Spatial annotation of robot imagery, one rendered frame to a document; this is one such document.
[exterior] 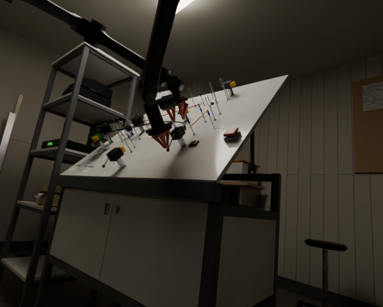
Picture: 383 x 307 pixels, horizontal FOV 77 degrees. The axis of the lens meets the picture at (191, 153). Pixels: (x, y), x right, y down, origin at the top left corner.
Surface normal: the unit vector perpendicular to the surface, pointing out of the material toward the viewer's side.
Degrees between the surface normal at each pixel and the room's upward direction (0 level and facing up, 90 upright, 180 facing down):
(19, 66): 90
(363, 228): 90
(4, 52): 90
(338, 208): 90
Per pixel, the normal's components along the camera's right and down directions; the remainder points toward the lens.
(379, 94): -0.71, -0.23
